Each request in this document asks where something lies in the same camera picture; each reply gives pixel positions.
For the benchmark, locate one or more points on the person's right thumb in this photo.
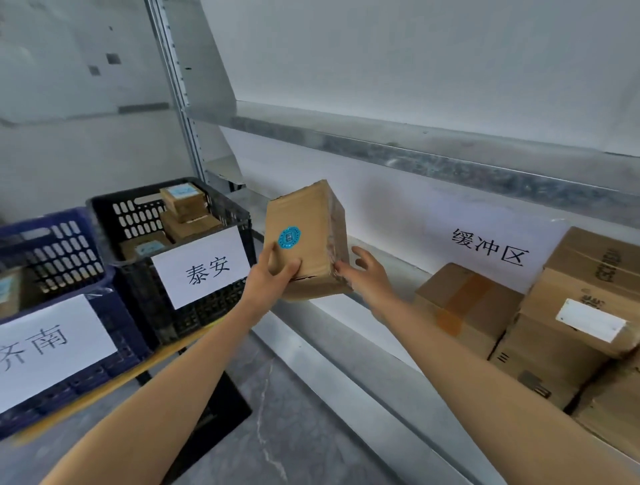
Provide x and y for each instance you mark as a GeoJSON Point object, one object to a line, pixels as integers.
{"type": "Point", "coordinates": [362, 256]}

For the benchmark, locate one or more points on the person's left hand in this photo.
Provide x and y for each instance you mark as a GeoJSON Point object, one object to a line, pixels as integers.
{"type": "Point", "coordinates": [265, 290]}

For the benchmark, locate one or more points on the person's left thumb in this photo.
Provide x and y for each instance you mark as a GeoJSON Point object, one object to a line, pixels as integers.
{"type": "Point", "coordinates": [275, 258]}

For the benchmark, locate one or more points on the blue plastic crate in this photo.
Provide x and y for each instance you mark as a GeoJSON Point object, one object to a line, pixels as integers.
{"type": "Point", "coordinates": [65, 255]}

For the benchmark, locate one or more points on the large printed cardboard box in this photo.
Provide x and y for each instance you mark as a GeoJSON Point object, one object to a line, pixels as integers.
{"type": "Point", "coordinates": [545, 364]}

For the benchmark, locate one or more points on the white paper wall sign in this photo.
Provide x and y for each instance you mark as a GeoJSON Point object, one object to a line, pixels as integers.
{"type": "Point", "coordinates": [495, 240]}

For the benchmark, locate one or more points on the grey metal shelf rack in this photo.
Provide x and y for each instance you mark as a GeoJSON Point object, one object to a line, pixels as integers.
{"type": "Point", "coordinates": [400, 145]}

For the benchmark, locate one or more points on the person's right hand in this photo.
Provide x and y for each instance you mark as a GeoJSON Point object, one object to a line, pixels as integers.
{"type": "Point", "coordinates": [375, 290]}

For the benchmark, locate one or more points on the person's right forearm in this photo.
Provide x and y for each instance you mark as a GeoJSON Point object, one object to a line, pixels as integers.
{"type": "Point", "coordinates": [490, 399]}

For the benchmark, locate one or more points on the person's left forearm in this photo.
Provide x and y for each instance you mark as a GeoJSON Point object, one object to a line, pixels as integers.
{"type": "Point", "coordinates": [170, 399]}

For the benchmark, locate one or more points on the cardboard box with tape strip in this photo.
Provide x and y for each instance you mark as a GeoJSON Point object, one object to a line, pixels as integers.
{"type": "Point", "coordinates": [465, 305]}

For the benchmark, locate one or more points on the cardboard box with white label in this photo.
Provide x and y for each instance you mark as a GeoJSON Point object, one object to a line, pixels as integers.
{"type": "Point", "coordinates": [590, 285]}

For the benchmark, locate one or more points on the flat cardboard box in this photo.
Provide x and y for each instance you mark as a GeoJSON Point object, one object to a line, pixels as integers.
{"type": "Point", "coordinates": [192, 227]}

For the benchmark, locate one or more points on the white paper crate label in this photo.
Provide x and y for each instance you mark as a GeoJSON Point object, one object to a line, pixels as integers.
{"type": "Point", "coordinates": [205, 265]}
{"type": "Point", "coordinates": [50, 349]}

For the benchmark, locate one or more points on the black floor mat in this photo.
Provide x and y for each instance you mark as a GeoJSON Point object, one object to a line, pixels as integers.
{"type": "Point", "coordinates": [220, 414]}

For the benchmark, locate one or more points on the cardboard box with blue sticker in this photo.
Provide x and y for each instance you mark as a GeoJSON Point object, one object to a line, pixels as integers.
{"type": "Point", "coordinates": [310, 225]}

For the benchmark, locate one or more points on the plain cardboard box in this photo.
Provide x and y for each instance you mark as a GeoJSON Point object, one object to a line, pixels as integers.
{"type": "Point", "coordinates": [612, 404]}

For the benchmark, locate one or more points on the black plastic crate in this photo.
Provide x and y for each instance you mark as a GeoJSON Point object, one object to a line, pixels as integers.
{"type": "Point", "coordinates": [135, 210]}

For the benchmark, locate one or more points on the yellow board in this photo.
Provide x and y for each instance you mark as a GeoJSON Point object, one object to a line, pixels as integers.
{"type": "Point", "coordinates": [125, 374]}

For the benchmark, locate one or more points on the small cardboard box blue label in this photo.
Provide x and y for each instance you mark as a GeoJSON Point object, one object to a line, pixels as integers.
{"type": "Point", "coordinates": [145, 246]}
{"type": "Point", "coordinates": [182, 199]}
{"type": "Point", "coordinates": [9, 295]}

